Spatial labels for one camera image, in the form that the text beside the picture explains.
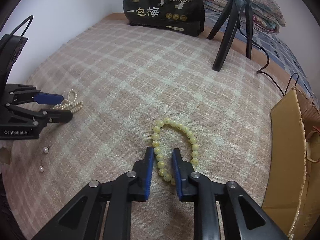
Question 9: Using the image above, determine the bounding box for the pink plaid blanket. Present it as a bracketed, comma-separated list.
[0, 12, 300, 240]

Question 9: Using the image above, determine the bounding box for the black power cable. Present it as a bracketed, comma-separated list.
[226, 0, 299, 97]

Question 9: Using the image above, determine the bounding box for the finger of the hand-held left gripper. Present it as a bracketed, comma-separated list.
[12, 92, 65, 105]
[6, 104, 73, 126]

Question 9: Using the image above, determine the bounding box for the black tripod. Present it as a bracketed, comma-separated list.
[207, 0, 253, 71]

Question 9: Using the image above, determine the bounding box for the large pearl necklace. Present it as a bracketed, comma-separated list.
[287, 200, 304, 240]

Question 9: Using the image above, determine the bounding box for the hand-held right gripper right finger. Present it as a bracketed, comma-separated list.
[171, 148, 289, 240]

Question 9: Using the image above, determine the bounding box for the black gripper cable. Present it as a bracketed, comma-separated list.
[0, 15, 34, 53]

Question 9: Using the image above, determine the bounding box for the blue patterned bed sheet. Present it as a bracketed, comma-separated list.
[204, 7, 315, 93]

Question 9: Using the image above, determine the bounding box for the folded floral quilt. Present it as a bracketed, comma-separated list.
[202, 0, 286, 34]

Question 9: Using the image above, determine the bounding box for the black snack bag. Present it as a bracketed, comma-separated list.
[122, 0, 206, 37]

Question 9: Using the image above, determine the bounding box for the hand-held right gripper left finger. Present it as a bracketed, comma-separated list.
[31, 147, 154, 240]

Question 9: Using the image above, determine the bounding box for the cardboard box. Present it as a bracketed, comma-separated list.
[261, 86, 320, 240]

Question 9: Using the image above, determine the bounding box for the yellow bead bracelet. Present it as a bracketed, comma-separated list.
[152, 118, 200, 186]

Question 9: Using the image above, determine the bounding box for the small pearl necklace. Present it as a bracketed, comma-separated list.
[53, 89, 84, 113]

